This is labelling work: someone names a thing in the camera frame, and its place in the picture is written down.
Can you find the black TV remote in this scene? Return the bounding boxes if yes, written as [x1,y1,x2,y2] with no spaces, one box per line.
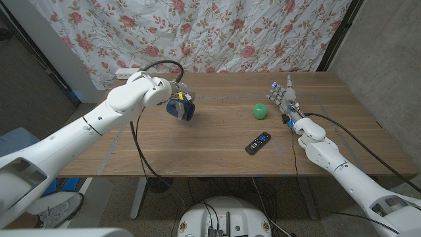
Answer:
[245,131,272,156]

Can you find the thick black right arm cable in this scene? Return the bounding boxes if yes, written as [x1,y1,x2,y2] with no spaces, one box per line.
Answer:
[302,113,421,194]

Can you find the black floor cable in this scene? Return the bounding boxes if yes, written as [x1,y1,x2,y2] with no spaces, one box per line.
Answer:
[317,208,401,235]

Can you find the green ball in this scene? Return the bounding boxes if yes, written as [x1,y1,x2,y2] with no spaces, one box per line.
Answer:
[252,103,268,120]

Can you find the floral backdrop cloth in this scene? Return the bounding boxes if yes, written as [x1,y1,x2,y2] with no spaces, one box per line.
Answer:
[28,0,353,90]

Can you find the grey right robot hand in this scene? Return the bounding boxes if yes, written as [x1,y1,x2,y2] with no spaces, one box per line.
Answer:
[265,74,306,128]

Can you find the black door frame strip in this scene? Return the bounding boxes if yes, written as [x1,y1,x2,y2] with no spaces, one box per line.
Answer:
[0,6,82,107]

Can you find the white power strip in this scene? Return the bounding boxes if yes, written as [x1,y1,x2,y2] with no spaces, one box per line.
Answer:
[114,67,141,80]

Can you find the grey table leg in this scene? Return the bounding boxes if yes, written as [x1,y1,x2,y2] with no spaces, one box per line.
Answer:
[297,176,319,221]

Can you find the large grey sneaker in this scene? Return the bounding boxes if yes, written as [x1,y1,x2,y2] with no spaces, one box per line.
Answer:
[37,192,85,228]

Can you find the black round fan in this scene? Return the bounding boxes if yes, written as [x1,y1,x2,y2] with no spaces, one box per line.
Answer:
[147,177,174,194]

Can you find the white table leg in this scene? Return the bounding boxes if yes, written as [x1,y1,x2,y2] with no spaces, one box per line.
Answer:
[130,176,149,221]

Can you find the dark blue mug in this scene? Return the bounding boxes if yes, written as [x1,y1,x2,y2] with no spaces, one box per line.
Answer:
[166,97,195,122]

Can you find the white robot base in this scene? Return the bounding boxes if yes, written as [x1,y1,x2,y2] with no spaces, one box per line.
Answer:
[176,196,272,237]

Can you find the white floor mat blue footprints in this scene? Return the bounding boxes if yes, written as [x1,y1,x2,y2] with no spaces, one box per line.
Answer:
[28,177,115,228]

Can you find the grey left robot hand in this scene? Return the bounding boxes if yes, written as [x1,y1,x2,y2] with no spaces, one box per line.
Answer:
[164,81,197,120]

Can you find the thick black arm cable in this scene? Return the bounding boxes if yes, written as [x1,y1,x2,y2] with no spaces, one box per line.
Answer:
[129,59,186,211]
[302,113,421,194]

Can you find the person leg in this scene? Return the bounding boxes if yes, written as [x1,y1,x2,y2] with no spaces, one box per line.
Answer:
[6,212,43,230]

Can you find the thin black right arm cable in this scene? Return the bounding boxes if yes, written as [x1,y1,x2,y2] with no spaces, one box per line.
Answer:
[289,126,300,177]

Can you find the black backdrop stand pole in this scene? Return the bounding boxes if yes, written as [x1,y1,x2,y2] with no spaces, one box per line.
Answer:
[316,0,364,72]

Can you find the white floor cable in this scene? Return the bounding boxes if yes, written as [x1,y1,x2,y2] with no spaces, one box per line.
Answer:
[251,177,293,237]

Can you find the blue plastic bin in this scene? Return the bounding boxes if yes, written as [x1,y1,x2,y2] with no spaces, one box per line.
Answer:
[0,127,40,157]

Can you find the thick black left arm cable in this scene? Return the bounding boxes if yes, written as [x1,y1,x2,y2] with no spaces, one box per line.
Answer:
[129,59,186,211]

